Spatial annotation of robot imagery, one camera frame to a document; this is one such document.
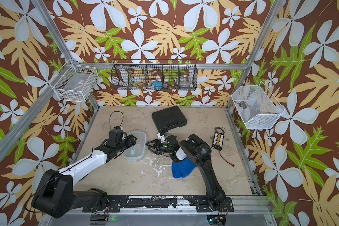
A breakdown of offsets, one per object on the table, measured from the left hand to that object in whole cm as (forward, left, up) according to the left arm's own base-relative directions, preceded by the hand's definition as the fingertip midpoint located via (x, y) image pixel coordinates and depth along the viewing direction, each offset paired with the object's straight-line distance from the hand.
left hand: (134, 137), depth 89 cm
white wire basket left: (+24, +35, +23) cm, 49 cm away
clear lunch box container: (-5, -2, -8) cm, 10 cm away
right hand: (-4, -8, -6) cm, 10 cm away
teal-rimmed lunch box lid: (-5, -2, -8) cm, 10 cm away
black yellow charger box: (+3, -57, -9) cm, 58 cm away
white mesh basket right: (+12, -76, +16) cm, 79 cm away
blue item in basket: (+31, -14, +18) cm, 39 cm away
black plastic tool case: (+20, -22, -6) cm, 31 cm away
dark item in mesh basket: (+15, -68, +16) cm, 72 cm away
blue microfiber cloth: (-17, -31, -9) cm, 36 cm away
